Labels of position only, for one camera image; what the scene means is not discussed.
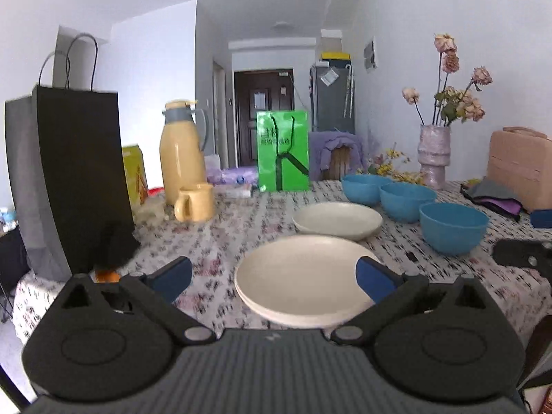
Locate cream plate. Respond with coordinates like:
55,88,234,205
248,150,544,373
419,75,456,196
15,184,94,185
292,202,383,241
234,235,376,322
235,286,347,329

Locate blue bowl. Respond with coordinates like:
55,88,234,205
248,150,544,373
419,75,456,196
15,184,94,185
380,182,437,223
419,203,489,256
342,174,392,207

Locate calligraphy print tablecloth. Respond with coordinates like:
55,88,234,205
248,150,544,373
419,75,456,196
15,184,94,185
11,178,552,346

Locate pink hard case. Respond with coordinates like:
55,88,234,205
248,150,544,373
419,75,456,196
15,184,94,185
486,126,552,212

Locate grey purple folded cloth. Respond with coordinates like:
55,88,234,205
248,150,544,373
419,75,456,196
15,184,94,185
460,178,529,221

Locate yellow mug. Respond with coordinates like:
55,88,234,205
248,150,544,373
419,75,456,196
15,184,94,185
174,182,215,223

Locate white book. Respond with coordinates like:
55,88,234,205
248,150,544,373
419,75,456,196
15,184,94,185
214,183,253,199

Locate yellow flower branch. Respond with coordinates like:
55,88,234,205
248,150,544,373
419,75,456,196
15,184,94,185
356,145,424,185

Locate yellow green snack box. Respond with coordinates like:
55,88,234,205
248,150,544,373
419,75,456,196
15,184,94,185
122,145,148,210

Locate pink textured vase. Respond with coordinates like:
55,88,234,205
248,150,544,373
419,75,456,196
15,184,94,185
417,124,451,190

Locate purple tissue pack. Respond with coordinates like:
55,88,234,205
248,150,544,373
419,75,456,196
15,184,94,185
207,166,258,186

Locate dried pink roses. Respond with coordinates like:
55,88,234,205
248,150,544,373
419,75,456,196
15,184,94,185
401,34,493,127

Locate chair with purple cover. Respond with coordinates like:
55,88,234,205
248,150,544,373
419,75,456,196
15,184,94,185
308,131,368,181

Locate yellow thermos jug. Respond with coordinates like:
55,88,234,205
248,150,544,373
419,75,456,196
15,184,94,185
159,100,209,206

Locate black paper bag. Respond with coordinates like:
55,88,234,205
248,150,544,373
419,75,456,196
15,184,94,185
5,84,139,281

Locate green paper bag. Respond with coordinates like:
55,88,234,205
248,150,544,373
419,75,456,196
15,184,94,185
256,110,310,191

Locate grey refrigerator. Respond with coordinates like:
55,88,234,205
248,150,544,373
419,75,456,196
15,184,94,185
310,61,356,134

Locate dark brown door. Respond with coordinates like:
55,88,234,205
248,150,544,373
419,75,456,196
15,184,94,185
234,69,295,166

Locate yellow box on refrigerator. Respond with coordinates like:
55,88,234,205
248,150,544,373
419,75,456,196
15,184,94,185
320,51,351,68

